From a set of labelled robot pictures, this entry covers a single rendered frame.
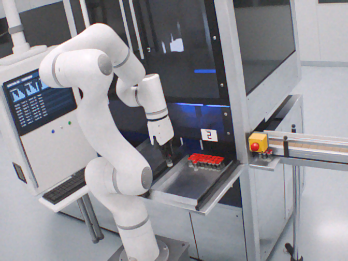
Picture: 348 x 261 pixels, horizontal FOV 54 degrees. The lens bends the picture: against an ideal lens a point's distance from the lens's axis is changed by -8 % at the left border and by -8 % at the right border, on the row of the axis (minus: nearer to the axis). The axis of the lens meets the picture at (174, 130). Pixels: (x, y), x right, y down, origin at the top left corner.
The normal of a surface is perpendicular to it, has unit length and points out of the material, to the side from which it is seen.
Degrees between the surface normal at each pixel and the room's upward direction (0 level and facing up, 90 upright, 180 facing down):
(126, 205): 28
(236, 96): 90
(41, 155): 90
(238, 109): 90
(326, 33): 90
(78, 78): 104
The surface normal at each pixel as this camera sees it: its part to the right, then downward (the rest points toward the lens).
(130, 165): 0.59, -0.28
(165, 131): 0.81, 0.04
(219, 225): -0.55, 0.43
